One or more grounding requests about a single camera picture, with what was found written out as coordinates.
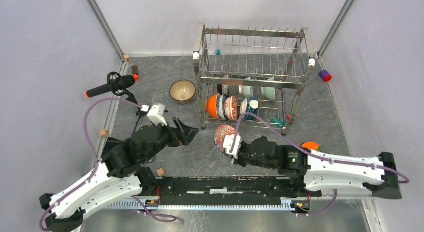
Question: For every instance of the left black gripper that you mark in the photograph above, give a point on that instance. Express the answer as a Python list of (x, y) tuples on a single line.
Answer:
[(180, 138)]

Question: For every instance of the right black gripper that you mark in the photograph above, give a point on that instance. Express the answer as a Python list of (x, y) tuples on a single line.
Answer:
[(238, 160)]

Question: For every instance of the red white patterned bowl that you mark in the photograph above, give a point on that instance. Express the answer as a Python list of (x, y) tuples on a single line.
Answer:
[(220, 133)]

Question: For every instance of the brown beige bowl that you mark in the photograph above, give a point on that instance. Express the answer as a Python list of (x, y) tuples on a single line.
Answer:
[(183, 91)]

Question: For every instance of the steel dish rack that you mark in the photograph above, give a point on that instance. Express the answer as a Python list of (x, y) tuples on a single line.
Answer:
[(226, 58)]

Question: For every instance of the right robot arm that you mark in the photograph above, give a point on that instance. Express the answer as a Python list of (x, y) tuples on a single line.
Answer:
[(315, 171)]

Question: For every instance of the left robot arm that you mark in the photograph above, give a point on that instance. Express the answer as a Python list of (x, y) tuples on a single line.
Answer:
[(119, 174)]

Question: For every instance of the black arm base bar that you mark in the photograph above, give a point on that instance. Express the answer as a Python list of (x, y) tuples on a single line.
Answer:
[(226, 191)]

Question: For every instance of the orange bowl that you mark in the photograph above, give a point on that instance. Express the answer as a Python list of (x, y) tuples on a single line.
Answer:
[(212, 106)]

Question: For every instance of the teal block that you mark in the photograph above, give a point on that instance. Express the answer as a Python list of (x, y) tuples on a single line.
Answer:
[(278, 123)]

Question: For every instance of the blue white patterned bowl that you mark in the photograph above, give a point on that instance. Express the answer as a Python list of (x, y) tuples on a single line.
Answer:
[(221, 99)]

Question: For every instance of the wooden cube near base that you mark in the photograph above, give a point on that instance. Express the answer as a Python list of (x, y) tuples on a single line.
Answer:
[(161, 172)]

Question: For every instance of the red floral bowl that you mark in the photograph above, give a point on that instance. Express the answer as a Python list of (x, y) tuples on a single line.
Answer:
[(231, 108)]

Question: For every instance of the light green ribbed bowl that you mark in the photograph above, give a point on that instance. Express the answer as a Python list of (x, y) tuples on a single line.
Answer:
[(246, 90)]

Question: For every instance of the light green bowl front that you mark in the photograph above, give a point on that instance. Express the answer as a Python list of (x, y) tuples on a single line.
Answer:
[(269, 93)]

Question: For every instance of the orange curved tube toy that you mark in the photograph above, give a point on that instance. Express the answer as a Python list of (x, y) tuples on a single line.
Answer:
[(311, 146)]

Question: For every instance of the brown block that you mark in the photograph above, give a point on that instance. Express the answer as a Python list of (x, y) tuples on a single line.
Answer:
[(135, 70)]

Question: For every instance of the black microphone on tripod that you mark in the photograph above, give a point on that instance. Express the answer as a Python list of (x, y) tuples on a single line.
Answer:
[(118, 85)]

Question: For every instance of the purple red block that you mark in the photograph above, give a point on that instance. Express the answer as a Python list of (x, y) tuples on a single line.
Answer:
[(325, 76)]

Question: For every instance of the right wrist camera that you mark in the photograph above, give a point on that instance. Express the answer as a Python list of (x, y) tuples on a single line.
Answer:
[(232, 144)]

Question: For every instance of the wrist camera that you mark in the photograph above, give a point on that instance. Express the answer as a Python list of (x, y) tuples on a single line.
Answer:
[(232, 144), (155, 114)]

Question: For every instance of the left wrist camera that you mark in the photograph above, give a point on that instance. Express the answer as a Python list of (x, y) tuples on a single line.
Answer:
[(155, 114)]

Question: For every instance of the wooden cube left rail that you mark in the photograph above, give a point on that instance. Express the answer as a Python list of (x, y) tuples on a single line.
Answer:
[(104, 133)]

